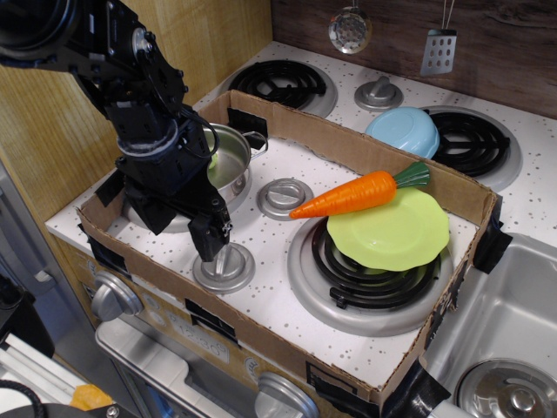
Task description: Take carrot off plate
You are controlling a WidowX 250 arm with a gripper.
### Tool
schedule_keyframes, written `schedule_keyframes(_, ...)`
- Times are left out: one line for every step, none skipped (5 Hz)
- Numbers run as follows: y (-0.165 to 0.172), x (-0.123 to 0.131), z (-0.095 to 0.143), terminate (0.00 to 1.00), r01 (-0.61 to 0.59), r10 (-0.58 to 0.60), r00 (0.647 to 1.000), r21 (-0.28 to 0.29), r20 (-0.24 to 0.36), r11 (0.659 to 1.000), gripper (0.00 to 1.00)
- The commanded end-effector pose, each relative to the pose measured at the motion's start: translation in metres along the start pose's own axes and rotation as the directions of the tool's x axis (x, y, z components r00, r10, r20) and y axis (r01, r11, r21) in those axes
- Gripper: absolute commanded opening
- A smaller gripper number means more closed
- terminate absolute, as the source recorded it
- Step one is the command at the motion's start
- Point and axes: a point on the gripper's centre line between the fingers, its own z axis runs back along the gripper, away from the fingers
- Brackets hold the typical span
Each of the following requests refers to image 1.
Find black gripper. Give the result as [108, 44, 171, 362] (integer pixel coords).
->
[116, 117, 232, 262]

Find orange toy carrot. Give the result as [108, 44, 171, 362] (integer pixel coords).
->
[289, 162, 430, 219]

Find silver metal pot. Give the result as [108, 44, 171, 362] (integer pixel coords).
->
[203, 124, 269, 211]

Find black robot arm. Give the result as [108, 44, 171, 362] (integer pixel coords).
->
[1, 1, 232, 261]

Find green plastic plate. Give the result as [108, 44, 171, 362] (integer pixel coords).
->
[326, 188, 450, 272]

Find silver front stove knob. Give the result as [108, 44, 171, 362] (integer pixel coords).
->
[192, 243, 256, 294]

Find silver stove knob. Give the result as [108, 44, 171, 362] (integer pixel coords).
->
[354, 76, 404, 112]
[257, 179, 314, 221]
[192, 243, 256, 294]

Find silver centre stove knob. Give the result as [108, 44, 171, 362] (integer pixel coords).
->
[257, 179, 314, 221]

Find green toy broccoli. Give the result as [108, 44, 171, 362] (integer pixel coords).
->
[208, 153, 218, 172]

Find brown cardboard fence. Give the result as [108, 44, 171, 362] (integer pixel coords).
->
[77, 91, 502, 417]

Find silver left oven knob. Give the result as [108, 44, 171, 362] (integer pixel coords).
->
[91, 271, 144, 322]

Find silver oven knob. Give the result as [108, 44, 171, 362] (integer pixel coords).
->
[91, 271, 144, 322]
[254, 372, 320, 418]

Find front right black burner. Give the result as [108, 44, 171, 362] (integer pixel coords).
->
[287, 219, 453, 337]

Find silver right oven knob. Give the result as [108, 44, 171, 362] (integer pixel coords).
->
[254, 372, 320, 418]

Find orange cloth piece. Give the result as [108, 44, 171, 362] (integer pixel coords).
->
[70, 384, 113, 411]

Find silver back stove knob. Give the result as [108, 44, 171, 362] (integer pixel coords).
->
[354, 76, 404, 112]

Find light blue plastic bowl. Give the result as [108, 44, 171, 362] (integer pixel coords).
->
[366, 106, 440, 158]

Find hanging silver strainer spoon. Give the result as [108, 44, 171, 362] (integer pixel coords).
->
[328, 1, 372, 55]

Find back right black burner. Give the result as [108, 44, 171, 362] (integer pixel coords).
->
[423, 105, 522, 192]

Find hanging silver slotted spatula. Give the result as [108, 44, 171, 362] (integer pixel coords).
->
[420, 1, 458, 77]

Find silver toy sink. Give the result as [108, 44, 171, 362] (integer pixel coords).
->
[425, 234, 556, 417]

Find silver sink drain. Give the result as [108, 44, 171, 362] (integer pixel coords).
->
[453, 359, 556, 418]

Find silver oven door handle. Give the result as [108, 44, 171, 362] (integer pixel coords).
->
[96, 320, 189, 407]

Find black cable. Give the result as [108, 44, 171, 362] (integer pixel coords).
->
[0, 379, 45, 418]

